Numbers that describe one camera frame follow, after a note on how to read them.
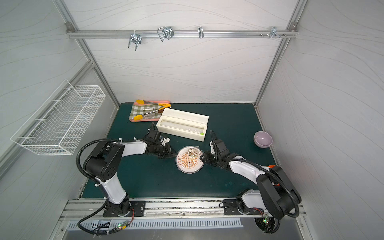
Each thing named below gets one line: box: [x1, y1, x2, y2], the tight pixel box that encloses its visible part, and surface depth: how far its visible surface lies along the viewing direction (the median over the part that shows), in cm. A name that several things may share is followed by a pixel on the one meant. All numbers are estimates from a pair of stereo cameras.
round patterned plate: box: [175, 146, 205, 174], surface depth 91 cm
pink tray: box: [129, 100, 171, 122], surface depth 117 cm
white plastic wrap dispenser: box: [156, 108, 209, 142], surface depth 106 cm
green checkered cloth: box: [129, 103, 162, 119], surface depth 117 cm
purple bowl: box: [253, 131, 273, 149], surface depth 97 cm
